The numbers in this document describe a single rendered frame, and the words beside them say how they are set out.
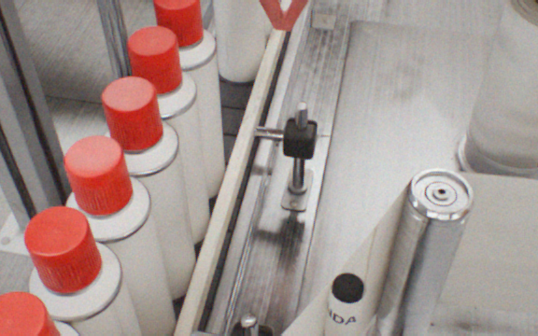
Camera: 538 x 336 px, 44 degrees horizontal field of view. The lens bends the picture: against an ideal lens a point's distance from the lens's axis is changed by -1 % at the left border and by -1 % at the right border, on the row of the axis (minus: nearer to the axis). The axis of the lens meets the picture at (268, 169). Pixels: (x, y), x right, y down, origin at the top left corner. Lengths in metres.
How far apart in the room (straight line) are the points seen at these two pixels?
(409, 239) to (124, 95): 0.19
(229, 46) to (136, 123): 0.30
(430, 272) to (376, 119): 0.30
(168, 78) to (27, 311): 0.19
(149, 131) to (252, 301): 0.24
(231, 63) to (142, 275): 0.32
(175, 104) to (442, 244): 0.20
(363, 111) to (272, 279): 0.20
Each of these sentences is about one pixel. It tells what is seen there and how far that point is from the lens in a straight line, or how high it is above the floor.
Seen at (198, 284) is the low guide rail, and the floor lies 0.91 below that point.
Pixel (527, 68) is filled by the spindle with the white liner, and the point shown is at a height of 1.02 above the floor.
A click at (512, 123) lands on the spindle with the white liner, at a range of 0.59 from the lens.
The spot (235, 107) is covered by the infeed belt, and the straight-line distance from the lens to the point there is 0.70.
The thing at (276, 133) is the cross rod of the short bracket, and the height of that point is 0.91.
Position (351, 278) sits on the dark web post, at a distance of 0.34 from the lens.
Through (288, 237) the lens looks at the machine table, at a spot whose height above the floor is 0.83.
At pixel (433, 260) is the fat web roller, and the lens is 0.41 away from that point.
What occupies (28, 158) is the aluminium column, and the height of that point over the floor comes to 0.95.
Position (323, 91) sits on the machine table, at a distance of 0.79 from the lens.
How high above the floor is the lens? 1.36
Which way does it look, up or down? 48 degrees down
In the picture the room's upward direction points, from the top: straight up
